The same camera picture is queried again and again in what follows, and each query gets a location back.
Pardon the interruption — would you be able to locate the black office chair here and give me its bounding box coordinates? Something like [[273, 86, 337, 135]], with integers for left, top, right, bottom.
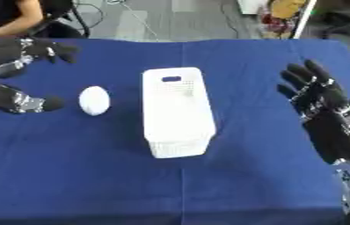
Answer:
[[28, 0, 92, 39]]

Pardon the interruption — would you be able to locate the yellow and red bag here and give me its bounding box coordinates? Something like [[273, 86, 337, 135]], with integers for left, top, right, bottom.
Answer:
[[259, 0, 308, 36]]

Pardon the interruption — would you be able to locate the person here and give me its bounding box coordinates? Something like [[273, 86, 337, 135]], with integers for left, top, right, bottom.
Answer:
[[0, 0, 46, 39]]

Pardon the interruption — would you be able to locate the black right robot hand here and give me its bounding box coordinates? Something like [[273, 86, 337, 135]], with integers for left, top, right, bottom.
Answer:
[[276, 59, 350, 165]]

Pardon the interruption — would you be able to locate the white pole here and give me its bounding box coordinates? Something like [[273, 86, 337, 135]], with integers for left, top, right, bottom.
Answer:
[[290, 0, 320, 40]]

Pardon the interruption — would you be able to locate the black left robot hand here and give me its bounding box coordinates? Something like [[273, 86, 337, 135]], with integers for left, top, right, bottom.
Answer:
[[0, 37, 82, 114]]

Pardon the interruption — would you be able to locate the white plastic basket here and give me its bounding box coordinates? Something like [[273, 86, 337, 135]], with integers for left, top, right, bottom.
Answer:
[[141, 67, 218, 159]]

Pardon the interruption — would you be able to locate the white oval ball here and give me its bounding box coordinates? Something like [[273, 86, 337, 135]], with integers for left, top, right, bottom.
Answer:
[[77, 85, 113, 117]]

